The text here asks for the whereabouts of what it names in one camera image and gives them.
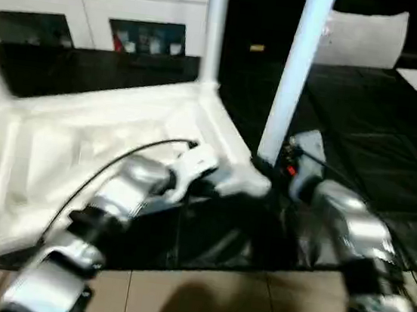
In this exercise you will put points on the black cabinet with gold label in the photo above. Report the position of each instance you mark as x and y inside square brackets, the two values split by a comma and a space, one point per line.
[256, 17]

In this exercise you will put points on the black work mat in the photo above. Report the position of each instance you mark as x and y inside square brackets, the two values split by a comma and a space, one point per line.
[368, 126]

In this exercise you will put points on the white plastic table top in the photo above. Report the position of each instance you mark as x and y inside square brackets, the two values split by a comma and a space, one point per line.
[82, 129]

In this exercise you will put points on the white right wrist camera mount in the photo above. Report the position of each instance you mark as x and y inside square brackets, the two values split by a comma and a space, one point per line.
[310, 149]

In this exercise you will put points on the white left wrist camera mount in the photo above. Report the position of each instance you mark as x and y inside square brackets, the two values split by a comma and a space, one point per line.
[196, 162]

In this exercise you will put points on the grey cushion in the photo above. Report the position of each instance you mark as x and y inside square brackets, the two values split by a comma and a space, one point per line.
[363, 38]

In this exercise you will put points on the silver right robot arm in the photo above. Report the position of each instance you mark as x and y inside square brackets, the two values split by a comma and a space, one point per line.
[360, 220]

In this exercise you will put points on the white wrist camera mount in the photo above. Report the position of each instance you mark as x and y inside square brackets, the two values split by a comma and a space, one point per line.
[310, 149]
[196, 162]

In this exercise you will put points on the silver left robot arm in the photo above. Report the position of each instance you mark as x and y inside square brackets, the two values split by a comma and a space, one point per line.
[133, 181]

